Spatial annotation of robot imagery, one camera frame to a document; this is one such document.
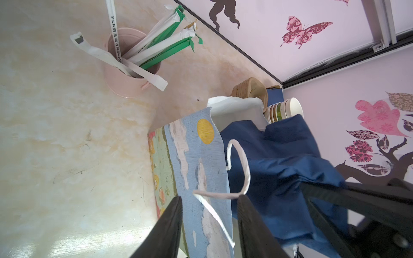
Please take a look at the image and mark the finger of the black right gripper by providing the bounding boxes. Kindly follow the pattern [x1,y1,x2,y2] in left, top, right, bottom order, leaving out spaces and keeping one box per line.
[299,182,413,258]

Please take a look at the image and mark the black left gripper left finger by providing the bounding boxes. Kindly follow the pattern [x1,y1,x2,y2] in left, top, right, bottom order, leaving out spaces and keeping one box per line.
[131,196,183,258]

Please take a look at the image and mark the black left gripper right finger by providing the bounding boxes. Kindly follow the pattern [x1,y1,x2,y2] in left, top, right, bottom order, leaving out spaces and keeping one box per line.
[237,195,288,258]

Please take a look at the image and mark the single blue paper napkin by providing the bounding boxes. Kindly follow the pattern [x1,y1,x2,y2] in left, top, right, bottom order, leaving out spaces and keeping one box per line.
[220,115,345,258]

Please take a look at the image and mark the green white paper bag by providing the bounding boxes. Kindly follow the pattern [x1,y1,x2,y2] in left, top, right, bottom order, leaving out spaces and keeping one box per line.
[148,97,267,258]

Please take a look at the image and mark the stack of paper cups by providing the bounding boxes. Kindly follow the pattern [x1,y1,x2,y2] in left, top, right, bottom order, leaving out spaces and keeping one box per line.
[264,97,304,124]

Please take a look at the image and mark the blue paper napkins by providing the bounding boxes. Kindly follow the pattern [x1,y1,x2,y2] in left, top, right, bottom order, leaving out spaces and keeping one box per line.
[267,88,285,107]

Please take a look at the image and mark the stack of pulp cup carriers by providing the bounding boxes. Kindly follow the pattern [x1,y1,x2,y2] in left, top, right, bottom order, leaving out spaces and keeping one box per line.
[230,77,268,110]

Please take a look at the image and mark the pink straw holder cup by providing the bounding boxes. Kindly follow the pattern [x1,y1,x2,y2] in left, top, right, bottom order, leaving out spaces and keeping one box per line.
[104,27,162,99]

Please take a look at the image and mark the wrapped straws bundle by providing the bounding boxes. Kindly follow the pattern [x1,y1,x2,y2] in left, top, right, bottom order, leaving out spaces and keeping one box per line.
[70,1,203,98]

